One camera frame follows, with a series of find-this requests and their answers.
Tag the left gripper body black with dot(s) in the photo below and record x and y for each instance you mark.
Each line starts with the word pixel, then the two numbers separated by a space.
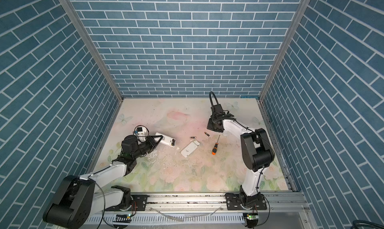
pixel 146 147

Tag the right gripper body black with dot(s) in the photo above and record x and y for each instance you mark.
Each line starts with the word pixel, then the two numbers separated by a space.
pixel 212 125

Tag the white remote with display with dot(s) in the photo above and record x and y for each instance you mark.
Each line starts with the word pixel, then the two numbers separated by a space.
pixel 167 140

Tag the orange black screwdriver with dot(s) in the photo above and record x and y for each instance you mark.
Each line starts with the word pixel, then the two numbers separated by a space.
pixel 215 148

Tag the grey white remote control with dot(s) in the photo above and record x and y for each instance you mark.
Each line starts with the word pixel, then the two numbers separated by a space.
pixel 190 148

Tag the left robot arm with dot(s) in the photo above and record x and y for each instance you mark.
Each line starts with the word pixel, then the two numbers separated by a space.
pixel 78 198

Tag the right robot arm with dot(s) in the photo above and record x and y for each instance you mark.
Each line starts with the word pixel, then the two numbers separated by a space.
pixel 257 152

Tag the left controller board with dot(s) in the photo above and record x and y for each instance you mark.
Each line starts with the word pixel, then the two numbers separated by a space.
pixel 122 221

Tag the controller board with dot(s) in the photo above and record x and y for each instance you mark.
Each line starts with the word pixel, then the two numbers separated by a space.
pixel 251 220
pixel 122 221

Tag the right controller board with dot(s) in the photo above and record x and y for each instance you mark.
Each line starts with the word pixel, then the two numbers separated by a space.
pixel 251 220

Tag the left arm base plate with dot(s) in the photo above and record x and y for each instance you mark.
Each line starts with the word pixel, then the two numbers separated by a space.
pixel 133 204

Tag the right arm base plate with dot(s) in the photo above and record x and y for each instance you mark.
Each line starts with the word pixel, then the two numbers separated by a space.
pixel 236 202

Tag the aluminium front rail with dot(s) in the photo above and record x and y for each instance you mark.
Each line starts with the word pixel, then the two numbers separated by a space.
pixel 199 202

